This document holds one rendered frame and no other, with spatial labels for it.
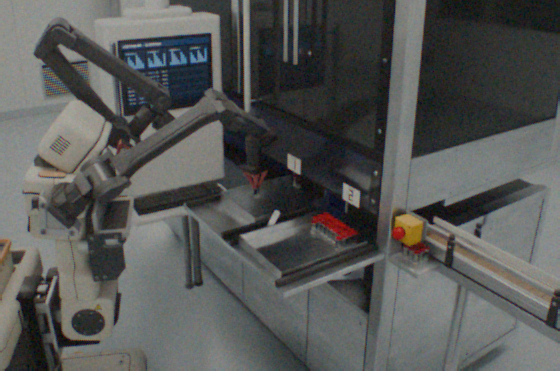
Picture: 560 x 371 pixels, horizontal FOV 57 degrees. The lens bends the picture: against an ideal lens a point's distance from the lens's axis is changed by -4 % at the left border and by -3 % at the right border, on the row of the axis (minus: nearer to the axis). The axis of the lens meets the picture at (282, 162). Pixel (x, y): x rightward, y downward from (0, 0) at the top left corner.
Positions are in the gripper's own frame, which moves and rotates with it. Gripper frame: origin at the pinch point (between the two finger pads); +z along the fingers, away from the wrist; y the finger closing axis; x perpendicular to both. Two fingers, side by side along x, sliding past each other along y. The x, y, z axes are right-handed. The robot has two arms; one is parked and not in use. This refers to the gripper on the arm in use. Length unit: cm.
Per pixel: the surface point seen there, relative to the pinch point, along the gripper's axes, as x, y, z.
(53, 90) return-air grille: 486, 130, 71
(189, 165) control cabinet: 49.1, 5.7, 6.8
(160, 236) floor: 144, 42, 98
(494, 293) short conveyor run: -90, 8, 11
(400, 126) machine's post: -55, 8, -33
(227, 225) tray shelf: -1.7, -17.0, 8.6
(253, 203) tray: 4.2, 1.6, 9.4
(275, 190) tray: 6.4, 16.3, 10.3
